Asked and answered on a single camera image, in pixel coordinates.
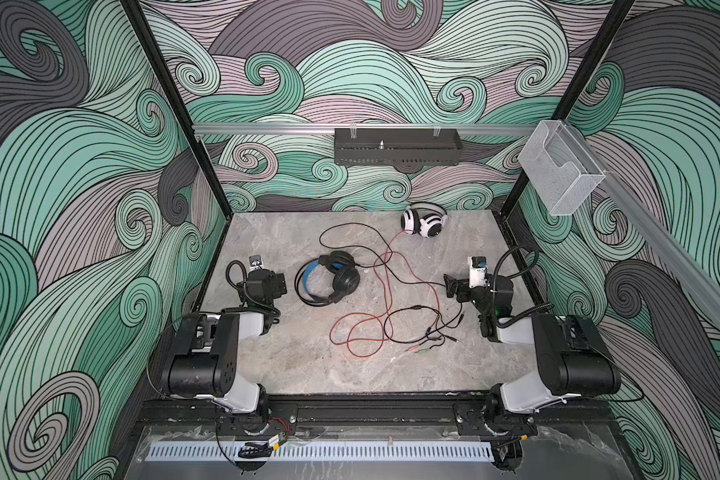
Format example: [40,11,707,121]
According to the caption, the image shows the black blue headphones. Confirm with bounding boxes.
[294,250,360,308]

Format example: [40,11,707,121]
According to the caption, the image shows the black headphone cable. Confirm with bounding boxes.
[319,222,464,352]

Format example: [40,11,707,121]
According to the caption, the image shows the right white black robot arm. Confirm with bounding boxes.
[443,245,622,419]

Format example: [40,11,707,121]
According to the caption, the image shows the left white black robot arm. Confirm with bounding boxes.
[160,255,287,419]

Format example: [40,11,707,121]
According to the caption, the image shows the white black headphones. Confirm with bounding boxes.
[400,202,448,238]

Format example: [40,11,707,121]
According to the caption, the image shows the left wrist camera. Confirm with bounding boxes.
[249,255,263,270]

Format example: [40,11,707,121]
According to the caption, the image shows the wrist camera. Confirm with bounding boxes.
[249,255,263,270]
[468,256,488,288]

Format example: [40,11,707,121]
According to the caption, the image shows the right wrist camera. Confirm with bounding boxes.
[468,256,488,288]

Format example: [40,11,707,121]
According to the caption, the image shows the black frame post right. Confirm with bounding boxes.
[496,0,634,222]

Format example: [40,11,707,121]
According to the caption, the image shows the black frame post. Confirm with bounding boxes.
[120,0,233,222]
[496,0,634,222]

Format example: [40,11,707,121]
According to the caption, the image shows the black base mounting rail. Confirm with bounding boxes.
[138,391,612,438]

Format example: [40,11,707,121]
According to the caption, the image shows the clear plastic wall bin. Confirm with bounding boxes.
[518,120,605,217]

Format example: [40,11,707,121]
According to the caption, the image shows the black perforated wall tray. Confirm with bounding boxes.
[333,127,464,171]

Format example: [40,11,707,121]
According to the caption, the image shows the aluminium rail back wall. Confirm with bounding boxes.
[192,122,536,137]

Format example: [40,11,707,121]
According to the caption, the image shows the aluminium rail wall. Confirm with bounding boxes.
[192,122,536,137]
[571,127,720,330]

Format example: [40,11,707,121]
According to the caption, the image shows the white slotted cable duct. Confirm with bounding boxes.
[144,441,494,463]

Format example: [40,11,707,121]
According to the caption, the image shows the black frame post left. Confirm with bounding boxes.
[120,0,233,222]

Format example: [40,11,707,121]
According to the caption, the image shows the aluminium rail right wall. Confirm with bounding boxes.
[571,127,720,330]

